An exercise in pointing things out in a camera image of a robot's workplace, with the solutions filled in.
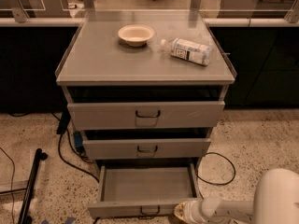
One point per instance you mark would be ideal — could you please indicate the grey top drawer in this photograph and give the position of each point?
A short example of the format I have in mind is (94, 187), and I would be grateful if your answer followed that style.
(115, 116)

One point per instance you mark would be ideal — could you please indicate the white ledge rail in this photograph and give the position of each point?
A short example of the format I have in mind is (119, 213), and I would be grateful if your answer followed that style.
(72, 22)

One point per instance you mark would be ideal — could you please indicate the blue power box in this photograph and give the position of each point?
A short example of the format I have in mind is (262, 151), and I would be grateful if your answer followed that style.
(78, 141)

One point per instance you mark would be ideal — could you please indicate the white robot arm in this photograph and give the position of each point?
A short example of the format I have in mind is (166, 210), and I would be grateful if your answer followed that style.
(276, 201)

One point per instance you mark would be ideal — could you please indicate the white paper bowl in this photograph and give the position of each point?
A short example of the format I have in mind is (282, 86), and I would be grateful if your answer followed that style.
(136, 35)

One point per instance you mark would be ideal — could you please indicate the black metal stand bar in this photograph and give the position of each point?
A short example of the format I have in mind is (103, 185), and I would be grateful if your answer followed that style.
(40, 155)

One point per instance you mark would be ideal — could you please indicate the grey bottom drawer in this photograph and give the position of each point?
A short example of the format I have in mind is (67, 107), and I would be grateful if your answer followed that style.
(145, 190)

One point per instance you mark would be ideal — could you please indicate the grey middle drawer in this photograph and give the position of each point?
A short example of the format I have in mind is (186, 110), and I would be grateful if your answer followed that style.
(146, 148)

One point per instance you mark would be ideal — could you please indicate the padded gripper body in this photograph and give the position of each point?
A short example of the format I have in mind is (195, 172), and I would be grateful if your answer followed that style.
(195, 209)

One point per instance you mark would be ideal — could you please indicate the clear plastic water bottle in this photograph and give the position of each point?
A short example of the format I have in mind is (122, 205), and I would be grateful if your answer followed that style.
(187, 50)

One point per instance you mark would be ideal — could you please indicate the grey drawer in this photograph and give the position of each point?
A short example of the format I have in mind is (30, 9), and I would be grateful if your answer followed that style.
(145, 190)
(115, 116)
(146, 148)

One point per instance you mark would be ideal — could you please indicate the grey drawer cabinet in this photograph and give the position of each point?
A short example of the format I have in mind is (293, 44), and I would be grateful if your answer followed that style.
(101, 68)

